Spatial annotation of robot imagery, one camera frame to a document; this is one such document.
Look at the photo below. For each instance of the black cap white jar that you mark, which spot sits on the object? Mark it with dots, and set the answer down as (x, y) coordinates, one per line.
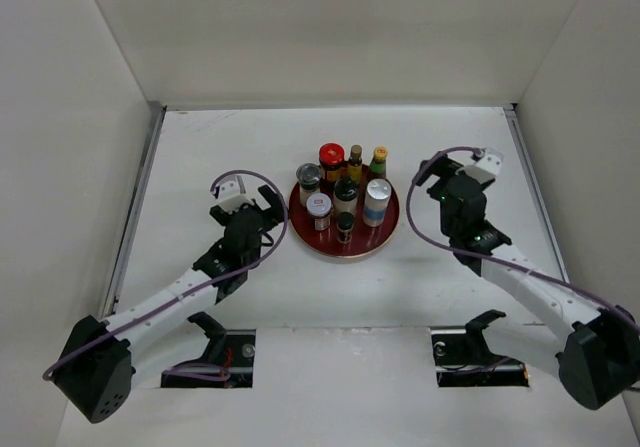
(345, 196)

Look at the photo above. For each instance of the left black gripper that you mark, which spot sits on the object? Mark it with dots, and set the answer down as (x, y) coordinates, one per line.
(275, 213)

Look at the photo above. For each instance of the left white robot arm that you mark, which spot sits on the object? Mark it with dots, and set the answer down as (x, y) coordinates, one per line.
(98, 363)

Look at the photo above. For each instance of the grey cap salt grinder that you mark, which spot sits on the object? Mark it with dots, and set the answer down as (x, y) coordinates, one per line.
(308, 176)

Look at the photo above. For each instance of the green red sauce bottle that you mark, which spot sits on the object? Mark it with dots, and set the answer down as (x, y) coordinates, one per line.
(378, 165)

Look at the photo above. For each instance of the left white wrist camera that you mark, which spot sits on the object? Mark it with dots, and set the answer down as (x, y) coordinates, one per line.
(230, 193)

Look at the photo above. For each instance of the small yellow label bottle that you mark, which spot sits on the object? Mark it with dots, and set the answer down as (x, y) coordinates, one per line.
(354, 163)

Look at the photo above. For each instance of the red round tray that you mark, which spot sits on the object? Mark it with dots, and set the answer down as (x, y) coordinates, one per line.
(365, 240)

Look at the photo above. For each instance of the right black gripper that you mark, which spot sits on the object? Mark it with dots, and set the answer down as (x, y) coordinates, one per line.
(440, 166)

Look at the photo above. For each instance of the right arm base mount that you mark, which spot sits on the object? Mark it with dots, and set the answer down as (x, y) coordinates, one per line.
(463, 360)

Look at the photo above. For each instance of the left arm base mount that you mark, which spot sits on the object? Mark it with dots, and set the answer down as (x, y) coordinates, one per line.
(226, 361)

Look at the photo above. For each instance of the white blue label shaker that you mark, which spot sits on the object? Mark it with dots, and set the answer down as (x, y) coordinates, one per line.
(377, 197)

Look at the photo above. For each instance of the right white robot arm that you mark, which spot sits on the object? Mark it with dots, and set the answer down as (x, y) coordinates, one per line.
(593, 345)

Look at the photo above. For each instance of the white lid spice jar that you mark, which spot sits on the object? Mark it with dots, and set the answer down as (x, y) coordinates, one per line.
(319, 209)

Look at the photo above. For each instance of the small black cap jar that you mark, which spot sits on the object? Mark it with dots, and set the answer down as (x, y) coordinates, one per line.
(344, 225)

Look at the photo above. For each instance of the red lid dark jar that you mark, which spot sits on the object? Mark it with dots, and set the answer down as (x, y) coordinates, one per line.
(332, 162)

